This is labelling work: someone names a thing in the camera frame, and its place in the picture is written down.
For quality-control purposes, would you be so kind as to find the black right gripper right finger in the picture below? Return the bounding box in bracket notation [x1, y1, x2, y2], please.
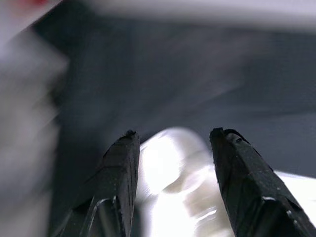
[209, 127, 316, 237]

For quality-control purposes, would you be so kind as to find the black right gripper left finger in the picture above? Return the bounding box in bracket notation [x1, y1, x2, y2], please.
[53, 129, 141, 237]

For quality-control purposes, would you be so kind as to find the white plastic table leg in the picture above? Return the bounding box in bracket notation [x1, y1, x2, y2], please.
[135, 126, 235, 237]

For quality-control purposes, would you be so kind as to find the black tablecloth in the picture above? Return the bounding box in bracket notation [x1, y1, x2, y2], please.
[29, 0, 316, 237]

